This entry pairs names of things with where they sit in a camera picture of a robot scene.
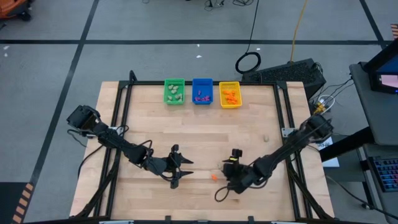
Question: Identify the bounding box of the white paper sheet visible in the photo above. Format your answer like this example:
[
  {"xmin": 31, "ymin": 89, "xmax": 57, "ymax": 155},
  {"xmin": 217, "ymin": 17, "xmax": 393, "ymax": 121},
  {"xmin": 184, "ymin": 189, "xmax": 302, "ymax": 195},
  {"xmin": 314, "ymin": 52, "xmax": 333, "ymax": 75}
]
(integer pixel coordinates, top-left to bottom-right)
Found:
[{"xmin": 316, "ymin": 136, "xmax": 340, "ymax": 168}]

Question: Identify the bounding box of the yellow plastic basket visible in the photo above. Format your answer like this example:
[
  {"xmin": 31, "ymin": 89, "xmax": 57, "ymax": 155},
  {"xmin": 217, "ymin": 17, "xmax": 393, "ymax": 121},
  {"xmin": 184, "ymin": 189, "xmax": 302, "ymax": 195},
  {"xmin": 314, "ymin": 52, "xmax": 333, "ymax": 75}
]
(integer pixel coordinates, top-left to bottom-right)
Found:
[{"xmin": 218, "ymin": 81, "xmax": 243, "ymax": 110}]

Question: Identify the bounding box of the black computer tower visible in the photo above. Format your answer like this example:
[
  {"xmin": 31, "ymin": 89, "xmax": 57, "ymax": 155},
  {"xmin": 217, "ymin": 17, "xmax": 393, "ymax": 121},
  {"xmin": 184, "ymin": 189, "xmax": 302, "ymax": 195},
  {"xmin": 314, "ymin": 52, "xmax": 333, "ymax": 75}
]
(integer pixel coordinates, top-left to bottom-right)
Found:
[{"xmin": 241, "ymin": 58, "xmax": 327, "ymax": 100}]

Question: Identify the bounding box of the grey side desk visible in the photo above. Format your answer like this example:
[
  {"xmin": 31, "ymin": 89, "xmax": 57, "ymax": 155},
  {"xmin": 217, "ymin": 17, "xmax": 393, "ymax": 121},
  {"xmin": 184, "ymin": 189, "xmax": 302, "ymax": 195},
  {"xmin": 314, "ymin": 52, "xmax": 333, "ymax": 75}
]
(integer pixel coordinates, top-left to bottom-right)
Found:
[{"xmin": 348, "ymin": 62, "xmax": 398, "ymax": 147}]

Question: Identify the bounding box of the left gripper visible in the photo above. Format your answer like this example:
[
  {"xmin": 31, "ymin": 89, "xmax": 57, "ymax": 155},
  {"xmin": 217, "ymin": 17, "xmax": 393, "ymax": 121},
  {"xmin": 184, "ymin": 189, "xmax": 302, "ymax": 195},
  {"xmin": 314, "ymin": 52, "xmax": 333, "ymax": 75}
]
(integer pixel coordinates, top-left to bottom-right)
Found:
[{"xmin": 169, "ymin": 144, "xmax": 195, "ymax": 190}]

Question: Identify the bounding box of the white cable loop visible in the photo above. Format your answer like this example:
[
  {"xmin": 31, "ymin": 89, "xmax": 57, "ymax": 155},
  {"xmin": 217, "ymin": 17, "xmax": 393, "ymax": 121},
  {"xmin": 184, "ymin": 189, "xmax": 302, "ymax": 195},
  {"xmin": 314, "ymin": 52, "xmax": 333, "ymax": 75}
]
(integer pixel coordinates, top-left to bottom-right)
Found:
[{"xmin": 317, "ymin": 94, "xmax": 336, "ymax": 110}]

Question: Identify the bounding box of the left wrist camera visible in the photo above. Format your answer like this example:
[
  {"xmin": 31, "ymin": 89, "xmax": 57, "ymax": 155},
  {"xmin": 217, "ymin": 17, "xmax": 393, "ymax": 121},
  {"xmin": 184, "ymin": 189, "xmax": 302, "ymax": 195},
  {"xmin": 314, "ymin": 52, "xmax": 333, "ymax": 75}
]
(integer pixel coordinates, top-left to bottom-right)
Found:
[{"xmin": 144, "ymin": 155, "xmax": 171, "ymax": 177}]

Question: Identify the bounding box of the backlit keyboard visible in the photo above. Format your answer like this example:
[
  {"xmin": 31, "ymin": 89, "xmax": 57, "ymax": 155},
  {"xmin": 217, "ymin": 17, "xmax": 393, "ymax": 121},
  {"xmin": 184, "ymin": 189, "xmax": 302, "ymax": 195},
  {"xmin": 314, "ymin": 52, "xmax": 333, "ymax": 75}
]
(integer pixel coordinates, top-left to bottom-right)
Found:
[{"xmin": 368, "ymin": 154, "xmax": 398, "ymax": 193}]

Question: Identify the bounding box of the blue plastic basket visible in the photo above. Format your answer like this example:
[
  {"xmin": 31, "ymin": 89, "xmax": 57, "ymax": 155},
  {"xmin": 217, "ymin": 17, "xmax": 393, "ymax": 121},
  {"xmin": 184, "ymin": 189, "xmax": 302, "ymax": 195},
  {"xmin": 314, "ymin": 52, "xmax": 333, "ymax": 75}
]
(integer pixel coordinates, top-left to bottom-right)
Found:
[{"xmin": 192, "ymin": 78, "xmax": 215, "ymax": 105}]

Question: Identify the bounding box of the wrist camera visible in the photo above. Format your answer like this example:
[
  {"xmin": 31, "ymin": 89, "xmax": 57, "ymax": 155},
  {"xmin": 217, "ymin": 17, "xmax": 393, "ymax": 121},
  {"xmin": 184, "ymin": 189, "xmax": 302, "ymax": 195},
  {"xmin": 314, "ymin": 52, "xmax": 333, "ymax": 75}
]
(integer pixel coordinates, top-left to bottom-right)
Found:
[
  {"xmin": 144, "ymin": 155, "xmax": 171, "ymax": 177},
  {"xmin": 244, "ymin": 167, "xmax": 259, "ymax": 192}
]

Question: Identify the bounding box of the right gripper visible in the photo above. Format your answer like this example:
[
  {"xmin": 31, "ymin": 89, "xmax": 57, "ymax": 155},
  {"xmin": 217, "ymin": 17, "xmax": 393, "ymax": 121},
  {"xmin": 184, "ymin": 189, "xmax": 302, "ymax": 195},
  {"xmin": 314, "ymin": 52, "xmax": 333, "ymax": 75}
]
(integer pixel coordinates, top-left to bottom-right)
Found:
[{"xmin": 222, "ymin": 148, "xmax": 247, "ymax": 195}]

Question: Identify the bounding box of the black hazard striped mat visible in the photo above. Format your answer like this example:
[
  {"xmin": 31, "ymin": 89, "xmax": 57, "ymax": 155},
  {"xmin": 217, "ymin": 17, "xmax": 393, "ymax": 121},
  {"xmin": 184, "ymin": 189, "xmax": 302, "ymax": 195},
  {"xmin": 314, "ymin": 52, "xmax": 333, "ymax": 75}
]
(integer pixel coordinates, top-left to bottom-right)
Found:
[{"xmin": 0, "ymin": 182, "xmax": 35, "ymax": 224}]

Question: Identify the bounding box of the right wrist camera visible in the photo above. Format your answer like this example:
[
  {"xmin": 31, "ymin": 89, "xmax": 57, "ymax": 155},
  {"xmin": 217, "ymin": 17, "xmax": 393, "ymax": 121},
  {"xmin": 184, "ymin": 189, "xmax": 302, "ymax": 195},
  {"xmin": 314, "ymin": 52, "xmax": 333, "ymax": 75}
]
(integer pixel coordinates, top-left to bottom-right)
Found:
[{"xmin": 244, "ymin": 167, "xmax": 259, "ymax": 192}]

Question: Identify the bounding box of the black cable bundle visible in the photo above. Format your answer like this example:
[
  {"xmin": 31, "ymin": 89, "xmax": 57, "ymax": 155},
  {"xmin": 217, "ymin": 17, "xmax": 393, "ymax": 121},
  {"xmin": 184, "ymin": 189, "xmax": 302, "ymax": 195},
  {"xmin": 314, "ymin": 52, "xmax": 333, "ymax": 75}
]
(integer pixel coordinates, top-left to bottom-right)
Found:
[{"xmin": 203, "ymin": 0, "xmax": 254, "ymax": 9}]

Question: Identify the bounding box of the orange machine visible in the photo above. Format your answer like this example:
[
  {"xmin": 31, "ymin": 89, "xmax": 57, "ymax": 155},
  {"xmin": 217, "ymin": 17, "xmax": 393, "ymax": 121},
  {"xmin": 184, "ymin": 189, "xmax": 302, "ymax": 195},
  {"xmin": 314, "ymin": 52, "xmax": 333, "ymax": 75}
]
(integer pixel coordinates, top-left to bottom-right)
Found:
[{"xmin": 0, "ymin": 0, "xmax": 34, "ymax": 21}]

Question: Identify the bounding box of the green plastic basket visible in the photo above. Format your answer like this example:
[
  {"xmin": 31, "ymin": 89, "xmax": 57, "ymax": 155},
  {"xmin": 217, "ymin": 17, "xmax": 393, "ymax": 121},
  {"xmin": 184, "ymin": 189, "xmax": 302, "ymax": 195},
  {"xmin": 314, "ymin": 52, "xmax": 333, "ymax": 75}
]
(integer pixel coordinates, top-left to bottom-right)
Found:
[{"xmin": 164, "ymin": 78, "xmax": 186, "ymax": 105}]

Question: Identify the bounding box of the black coiled cable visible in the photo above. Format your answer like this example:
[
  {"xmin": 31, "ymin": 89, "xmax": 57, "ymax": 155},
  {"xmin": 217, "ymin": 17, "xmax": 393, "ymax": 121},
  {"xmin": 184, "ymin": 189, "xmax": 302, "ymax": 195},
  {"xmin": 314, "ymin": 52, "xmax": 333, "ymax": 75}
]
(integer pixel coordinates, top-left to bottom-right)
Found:
[{"xmin": 234, "ymin": 0, "xmax": 262, "ymax": 75}]

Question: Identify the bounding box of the black monitor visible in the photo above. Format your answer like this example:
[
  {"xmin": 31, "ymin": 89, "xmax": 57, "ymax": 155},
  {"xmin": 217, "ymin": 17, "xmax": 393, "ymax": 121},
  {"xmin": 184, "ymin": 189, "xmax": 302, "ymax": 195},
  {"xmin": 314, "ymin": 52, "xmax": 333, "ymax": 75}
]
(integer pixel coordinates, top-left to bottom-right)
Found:
[{"xmin": 362, "ymin": 39, "xmax": 398, "ymax": 94}]

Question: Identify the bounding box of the yellow cable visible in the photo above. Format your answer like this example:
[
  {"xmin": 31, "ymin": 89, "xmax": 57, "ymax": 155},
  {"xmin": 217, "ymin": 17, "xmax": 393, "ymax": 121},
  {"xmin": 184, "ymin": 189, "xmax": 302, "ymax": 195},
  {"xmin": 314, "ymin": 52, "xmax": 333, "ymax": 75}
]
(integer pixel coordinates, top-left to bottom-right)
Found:
[{"xmin": 289, "ymin": 0, "xmax": 309, "ymax": 62}]

